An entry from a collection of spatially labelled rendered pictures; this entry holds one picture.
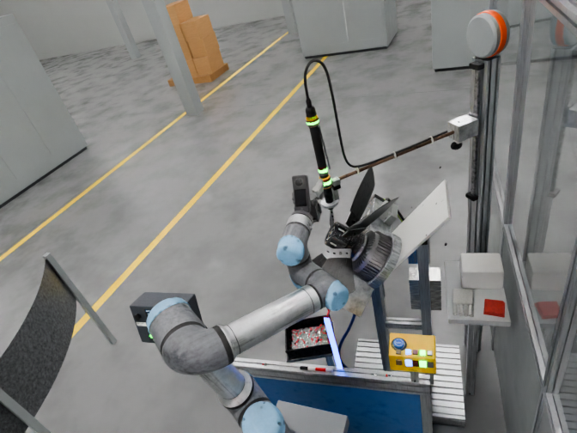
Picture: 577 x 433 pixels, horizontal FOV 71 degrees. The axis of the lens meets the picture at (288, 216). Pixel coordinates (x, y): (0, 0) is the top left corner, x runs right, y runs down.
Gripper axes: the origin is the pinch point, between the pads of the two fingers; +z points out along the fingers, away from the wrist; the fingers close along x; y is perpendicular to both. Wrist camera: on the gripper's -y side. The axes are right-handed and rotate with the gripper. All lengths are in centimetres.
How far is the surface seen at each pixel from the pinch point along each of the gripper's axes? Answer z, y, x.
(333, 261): 10.1, 47.7, -2.6
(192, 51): 717, 102, -442
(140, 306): -24, 41, -78
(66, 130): 400, 121, -542
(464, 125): 47, 9, 51
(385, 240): 25, 49, 18
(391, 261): 16, 53, 21
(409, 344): -20, 59, 28
